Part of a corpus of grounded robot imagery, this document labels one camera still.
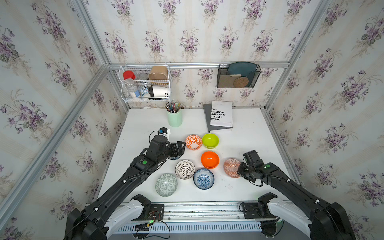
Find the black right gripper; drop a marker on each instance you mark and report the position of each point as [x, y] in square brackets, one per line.
[240, 172]

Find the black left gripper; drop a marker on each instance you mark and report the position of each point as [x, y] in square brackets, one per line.
[174, 147]

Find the orange floral white bowl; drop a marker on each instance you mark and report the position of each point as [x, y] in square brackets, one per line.
[194, 142]

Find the red patterned bowl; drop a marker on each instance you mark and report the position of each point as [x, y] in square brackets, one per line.
[231, 167]

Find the brown white patterned bowl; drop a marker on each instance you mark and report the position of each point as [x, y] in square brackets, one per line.
[185, 169]

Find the lime green bowl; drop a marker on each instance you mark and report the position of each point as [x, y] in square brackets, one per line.
[210, 141]

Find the plain orange bowl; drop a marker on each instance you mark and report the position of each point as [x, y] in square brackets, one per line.
[210, 160]

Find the dark rimmed blue floral bowl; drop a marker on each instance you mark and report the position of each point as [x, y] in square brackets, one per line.
[174, 158]

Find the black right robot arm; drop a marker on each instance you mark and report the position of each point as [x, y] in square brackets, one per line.
[314, 217]

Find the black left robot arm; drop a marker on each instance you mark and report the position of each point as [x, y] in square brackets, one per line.
[103, 217]

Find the mint green pen cup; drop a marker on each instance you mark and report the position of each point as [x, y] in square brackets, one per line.
[175, 119]

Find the green grey patterned bowl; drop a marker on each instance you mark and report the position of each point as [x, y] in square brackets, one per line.
[166, 185]

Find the pens in cup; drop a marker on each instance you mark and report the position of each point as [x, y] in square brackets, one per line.
[173, 106]

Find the grey book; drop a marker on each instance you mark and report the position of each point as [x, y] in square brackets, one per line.
[207, 110]

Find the white book black lettering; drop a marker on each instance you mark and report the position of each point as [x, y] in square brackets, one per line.
[222, 114]

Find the white black cylinder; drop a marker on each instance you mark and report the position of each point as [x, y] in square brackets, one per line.
[159, 92]

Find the clear plastic bottle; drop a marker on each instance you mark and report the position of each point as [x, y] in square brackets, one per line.
[132, 88]

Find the white ribbed vent strip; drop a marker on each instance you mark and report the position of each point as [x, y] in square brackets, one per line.
[204, 227]

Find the red lid jar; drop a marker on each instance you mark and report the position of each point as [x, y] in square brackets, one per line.
[129, 75]

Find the round cork coaster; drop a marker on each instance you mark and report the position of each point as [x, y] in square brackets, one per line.
[241, 82]

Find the teal plate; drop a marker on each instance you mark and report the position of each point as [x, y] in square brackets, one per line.
[245, 69]

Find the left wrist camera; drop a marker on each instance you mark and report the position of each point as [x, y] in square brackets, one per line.
[165, 132]

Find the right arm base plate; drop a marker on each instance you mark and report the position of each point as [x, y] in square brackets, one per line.
[254, 210]

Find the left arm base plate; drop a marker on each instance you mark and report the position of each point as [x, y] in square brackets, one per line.
[153, 212]

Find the white wire basket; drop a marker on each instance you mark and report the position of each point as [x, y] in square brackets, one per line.
[143, 83]

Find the black mesh wall holder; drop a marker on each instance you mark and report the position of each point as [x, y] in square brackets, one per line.
[226, 81]

